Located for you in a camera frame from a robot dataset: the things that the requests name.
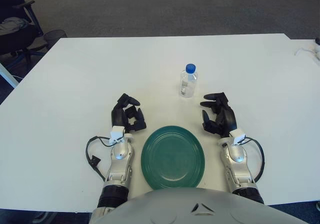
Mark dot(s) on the black mesh wastebasket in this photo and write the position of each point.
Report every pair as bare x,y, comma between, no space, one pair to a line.
53,37

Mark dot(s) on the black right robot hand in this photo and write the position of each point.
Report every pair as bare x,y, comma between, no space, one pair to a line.
226,116

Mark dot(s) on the white table leg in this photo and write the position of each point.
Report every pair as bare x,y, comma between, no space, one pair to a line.
7,75

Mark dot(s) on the grey cloth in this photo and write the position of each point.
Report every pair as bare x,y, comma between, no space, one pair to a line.
11,24

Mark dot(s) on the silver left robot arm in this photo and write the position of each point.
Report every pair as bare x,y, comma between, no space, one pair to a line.
120,159

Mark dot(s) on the grey robot torso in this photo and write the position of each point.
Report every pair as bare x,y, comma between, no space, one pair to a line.
200,206

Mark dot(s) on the small black object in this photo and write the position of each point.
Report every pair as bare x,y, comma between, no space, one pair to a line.
318,41

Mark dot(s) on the green round plate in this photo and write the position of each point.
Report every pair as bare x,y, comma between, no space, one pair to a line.
172,159

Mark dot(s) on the clear bottle with blue cap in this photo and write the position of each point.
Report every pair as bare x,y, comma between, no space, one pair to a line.
188,83

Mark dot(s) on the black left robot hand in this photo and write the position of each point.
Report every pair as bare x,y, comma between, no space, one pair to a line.
117,114

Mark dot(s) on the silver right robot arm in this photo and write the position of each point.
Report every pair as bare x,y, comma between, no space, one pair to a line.
237,161

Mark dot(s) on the black office chair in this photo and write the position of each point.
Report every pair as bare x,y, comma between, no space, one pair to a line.
22,38

